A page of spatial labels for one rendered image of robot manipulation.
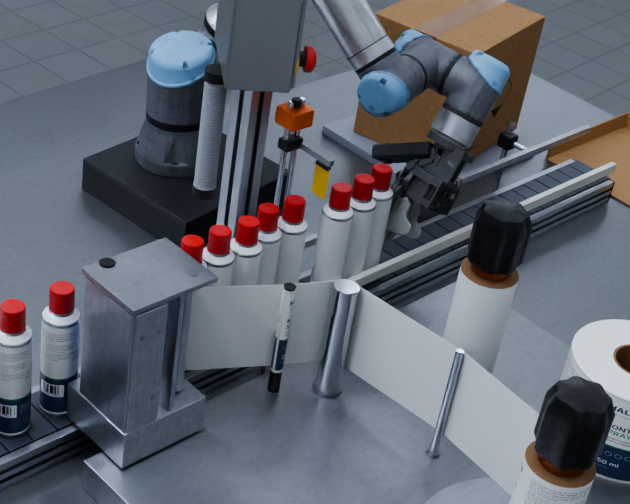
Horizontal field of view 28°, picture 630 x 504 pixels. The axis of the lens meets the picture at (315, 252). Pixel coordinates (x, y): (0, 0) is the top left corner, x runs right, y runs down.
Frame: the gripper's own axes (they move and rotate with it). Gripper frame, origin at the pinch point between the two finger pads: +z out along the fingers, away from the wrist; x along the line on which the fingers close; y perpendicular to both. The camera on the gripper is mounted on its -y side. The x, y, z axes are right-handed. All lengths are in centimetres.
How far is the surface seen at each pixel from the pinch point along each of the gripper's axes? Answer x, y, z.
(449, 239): 12.2, 5.1, -4.5
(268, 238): -31.2, 1.8, 5.4
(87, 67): 139, -230, 28
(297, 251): -24.2, 2.7, 5.8
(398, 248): 8.6, -1.0, 1.3
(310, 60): -42.6, 1.5, -21.3
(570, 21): 330, -171, -82
